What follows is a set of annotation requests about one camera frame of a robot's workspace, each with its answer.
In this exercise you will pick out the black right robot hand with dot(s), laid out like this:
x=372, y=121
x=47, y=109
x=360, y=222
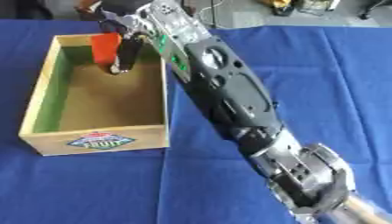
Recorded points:
x=127, y=49

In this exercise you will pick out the red rectangular block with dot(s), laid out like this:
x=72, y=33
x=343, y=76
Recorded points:
x=105, y=48

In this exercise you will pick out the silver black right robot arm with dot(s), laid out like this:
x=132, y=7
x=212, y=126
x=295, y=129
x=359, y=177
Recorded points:
x=232, y=87

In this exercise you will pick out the tan cardboard box green inside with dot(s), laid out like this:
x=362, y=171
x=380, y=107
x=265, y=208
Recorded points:
x=112, y=102

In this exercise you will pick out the thin black pole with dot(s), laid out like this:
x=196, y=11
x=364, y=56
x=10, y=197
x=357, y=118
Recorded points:
x=212, y=14

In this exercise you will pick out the yellow and black tool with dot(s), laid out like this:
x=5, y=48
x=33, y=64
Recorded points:
x=280, y=5

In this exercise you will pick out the black chair base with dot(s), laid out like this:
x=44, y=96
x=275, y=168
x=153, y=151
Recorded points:
x=373, y=9

